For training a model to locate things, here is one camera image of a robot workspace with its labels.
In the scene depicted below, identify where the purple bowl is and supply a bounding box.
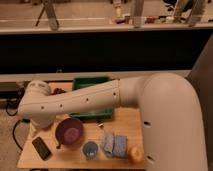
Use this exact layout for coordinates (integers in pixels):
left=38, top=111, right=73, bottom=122
left=55, top=118, right=84, bottom=145

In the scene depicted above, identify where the black floor cable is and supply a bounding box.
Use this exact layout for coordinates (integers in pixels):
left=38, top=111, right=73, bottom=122
left=12, top=119, right=30, bottom=152

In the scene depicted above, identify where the yellow orange fruit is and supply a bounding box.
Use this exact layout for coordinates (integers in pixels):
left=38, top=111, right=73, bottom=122
left=128, top=146, right=143, bottom=164

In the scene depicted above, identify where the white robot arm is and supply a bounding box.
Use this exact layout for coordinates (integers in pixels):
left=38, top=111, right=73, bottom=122
left=18, top=73, right=208, bottom=171

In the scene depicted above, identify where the green plastic tray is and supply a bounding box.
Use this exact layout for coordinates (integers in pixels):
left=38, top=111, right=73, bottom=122
left=71, top=76, right=114, bottom=120

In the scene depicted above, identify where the small blue cup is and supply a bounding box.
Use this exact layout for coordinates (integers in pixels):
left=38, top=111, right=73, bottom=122
left=82, top=141, right=98, bottom=159

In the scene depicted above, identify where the blue folded cloth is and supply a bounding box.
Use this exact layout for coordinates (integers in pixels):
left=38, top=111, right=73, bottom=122
left=101, top=132, right=127, bottom=158

